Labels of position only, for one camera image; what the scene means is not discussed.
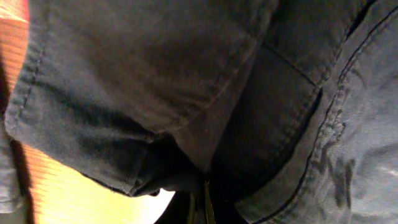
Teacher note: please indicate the navy blue shorts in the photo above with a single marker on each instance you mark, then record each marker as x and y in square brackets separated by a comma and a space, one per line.
[249, 111]

